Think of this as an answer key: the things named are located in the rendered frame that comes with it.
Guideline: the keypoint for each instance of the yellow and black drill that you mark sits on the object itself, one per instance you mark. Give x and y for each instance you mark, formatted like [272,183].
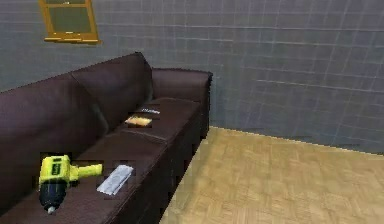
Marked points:
[55,173]

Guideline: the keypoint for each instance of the black remote control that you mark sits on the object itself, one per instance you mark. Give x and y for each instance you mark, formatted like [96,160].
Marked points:
[150,110]

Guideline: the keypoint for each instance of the orange book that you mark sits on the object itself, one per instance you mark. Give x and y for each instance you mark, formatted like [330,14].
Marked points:
[138,120]

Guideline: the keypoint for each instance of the dark brown sofa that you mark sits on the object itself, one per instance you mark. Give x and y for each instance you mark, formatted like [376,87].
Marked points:
[140,146]

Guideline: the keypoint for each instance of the grey remote control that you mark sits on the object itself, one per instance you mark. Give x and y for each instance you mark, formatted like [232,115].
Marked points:
[115,180]

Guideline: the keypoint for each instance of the yellow framed window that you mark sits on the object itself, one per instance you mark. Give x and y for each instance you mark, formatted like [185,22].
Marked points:
[69,20]

